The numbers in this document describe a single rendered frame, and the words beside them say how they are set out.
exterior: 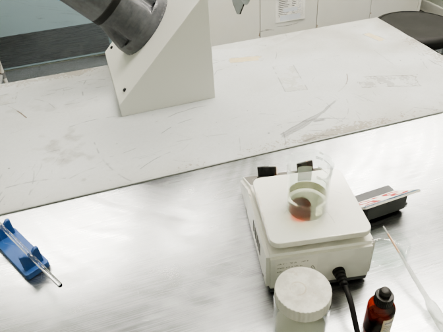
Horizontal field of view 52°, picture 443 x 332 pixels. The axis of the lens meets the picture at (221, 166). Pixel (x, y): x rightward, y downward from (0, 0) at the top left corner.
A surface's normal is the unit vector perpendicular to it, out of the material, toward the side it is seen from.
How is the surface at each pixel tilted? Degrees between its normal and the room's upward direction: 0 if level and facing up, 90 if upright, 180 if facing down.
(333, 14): 90
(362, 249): 90
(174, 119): 0
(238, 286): 0
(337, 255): 90
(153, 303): 0
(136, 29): 80
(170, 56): 90
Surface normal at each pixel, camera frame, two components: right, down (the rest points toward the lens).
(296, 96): -0.06, -0.79
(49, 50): 0.29, 0.58
